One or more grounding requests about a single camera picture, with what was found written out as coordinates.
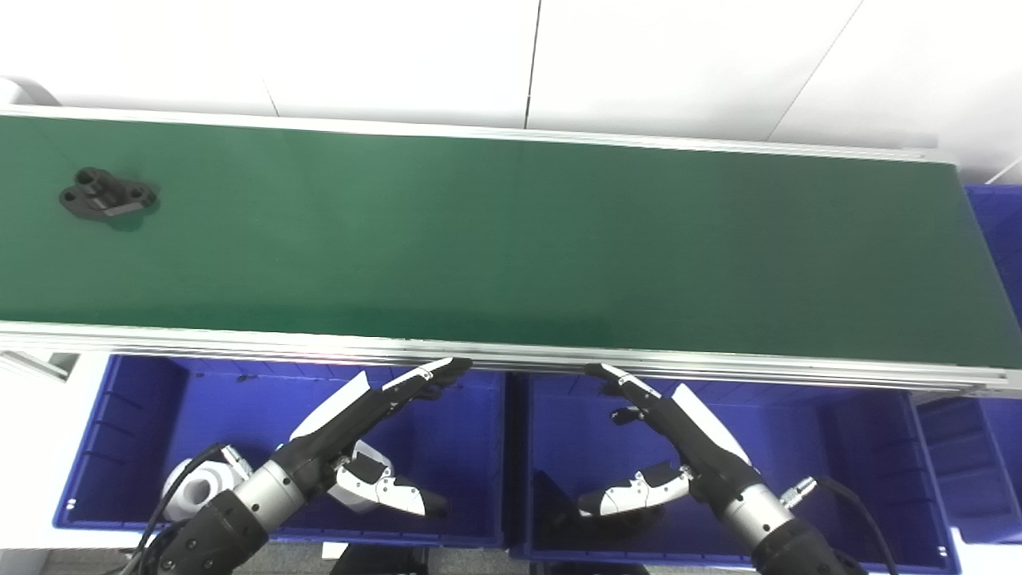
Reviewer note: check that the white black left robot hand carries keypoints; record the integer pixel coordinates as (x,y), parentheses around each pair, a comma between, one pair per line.
(335,419)

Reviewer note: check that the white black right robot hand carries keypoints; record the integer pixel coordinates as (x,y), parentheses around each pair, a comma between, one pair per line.
(703,443)

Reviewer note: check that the black flange part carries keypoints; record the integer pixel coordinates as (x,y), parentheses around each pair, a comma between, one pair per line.
(104,200)

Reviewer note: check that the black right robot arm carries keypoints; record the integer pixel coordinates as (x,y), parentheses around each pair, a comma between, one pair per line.
(790,551)

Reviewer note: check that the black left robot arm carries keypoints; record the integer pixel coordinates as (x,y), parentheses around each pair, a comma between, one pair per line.
(215,531)

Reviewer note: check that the blue plastic bin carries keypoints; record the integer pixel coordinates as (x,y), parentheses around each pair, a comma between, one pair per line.
(798,431)
(447,447)
(966,471)
(1002,239)

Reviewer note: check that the green conveyor belt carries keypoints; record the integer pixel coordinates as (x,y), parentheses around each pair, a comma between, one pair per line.
(511,255)
(239,343)

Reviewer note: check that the white cylindrical part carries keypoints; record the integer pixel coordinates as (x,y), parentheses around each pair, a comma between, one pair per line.
(192,491)

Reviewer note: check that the aluminium conveyor support leg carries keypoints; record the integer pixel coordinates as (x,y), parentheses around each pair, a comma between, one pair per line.
(40,366)

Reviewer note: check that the black robot body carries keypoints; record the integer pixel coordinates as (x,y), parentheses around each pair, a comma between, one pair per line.
(379,563)

